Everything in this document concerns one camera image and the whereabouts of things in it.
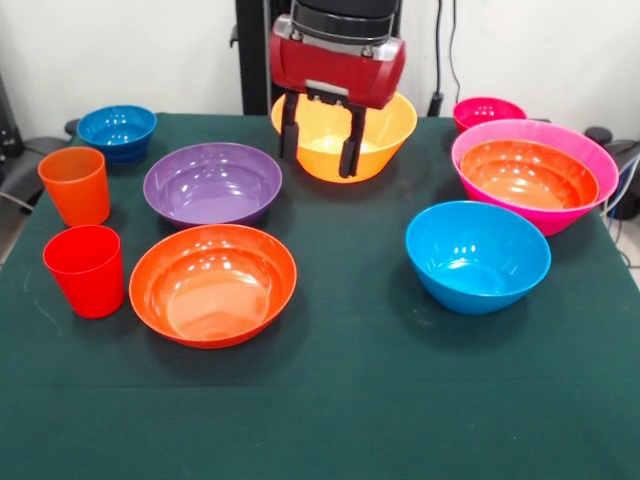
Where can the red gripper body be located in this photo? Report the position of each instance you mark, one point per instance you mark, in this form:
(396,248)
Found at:
(335,70)

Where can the large magenta plastic bowl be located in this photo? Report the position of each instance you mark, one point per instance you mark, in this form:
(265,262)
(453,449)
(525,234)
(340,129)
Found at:
(550,220)

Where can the orange plastic cup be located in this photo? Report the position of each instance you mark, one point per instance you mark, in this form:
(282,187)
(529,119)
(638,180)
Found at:
(75,190)

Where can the purple plastic bowl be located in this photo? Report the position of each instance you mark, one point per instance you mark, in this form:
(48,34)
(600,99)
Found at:
(212,185)

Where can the red plastic cup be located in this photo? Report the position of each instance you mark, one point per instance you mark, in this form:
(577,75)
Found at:
(85,280)

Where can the dark green table cloth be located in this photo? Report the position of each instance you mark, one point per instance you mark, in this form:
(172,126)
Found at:
(325,410)

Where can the small dark blue bowl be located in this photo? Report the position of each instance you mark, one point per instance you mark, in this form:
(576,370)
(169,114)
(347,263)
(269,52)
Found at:
(117,135)

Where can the orange-red plastic bowl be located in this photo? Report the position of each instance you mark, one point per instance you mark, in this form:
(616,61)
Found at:
(212,300)
(530,185)

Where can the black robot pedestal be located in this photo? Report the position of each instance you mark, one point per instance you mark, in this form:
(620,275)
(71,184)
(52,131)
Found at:
(255,50)

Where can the light blue plastic bowl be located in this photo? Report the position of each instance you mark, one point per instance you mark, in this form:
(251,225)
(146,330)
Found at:
(475,270)

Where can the small magenta plastic bowl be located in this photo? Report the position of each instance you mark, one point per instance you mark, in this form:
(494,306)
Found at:
(487,112)

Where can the orange plastic bowl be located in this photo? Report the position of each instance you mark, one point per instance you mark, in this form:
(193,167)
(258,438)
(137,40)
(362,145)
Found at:
(320,130)

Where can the black office chair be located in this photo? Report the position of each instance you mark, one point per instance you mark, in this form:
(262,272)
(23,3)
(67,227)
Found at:
(598,136)
(20,175)

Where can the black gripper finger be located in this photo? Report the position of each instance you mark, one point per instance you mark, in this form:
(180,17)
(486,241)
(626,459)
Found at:
(350,155)
(288,135)

